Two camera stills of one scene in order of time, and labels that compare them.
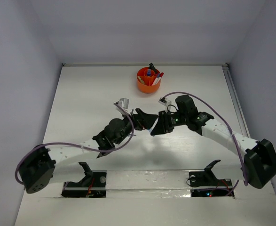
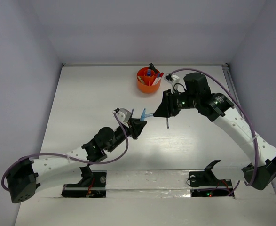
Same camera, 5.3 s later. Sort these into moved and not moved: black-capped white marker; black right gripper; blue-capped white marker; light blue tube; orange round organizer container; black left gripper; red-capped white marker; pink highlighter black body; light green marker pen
Moved: light blue tube; black left gripper; black right gripper
Not moved: red-capped white marker; light green marker pen; orange round organizer container; blue-capped white marker; black-capped white marker; pink highlighter black body
